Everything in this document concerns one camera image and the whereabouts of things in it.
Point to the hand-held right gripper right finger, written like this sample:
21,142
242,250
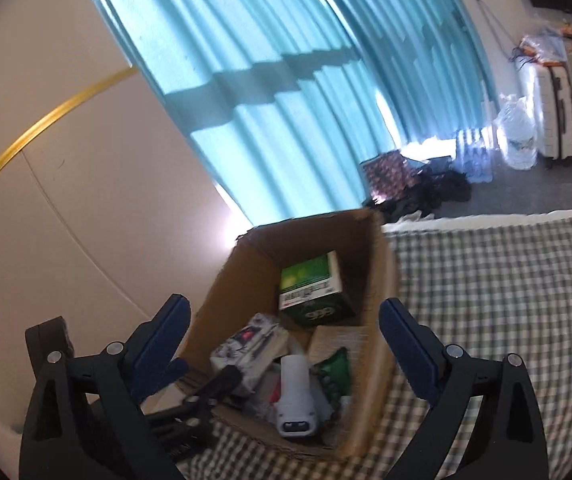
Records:
405,345

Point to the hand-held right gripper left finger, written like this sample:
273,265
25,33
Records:
161,345

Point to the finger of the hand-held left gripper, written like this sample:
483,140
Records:
218,385

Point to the printed white plastic bag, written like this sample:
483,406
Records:
251,345

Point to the brown cardboard box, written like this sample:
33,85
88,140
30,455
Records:
375,285

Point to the white handheld device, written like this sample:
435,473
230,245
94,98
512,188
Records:
293,385

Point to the green packet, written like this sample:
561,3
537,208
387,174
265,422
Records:
336,372

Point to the green cardboard carton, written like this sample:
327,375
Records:
311,280

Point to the grey checked bed sheet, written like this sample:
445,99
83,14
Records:
490,285

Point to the black cloth pile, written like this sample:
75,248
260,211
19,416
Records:
435,187

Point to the dark polka dot bag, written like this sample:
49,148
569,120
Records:
388,172

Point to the pack of small water bottles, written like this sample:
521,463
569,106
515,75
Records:
473,157

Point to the large clear water jug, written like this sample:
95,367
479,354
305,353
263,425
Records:
518,135

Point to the white suitcase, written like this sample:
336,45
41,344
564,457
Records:
548,110

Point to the turquoise curtain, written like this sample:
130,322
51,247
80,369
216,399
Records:
266,85

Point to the pile of clear plastic bags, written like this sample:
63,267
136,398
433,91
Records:
543,45

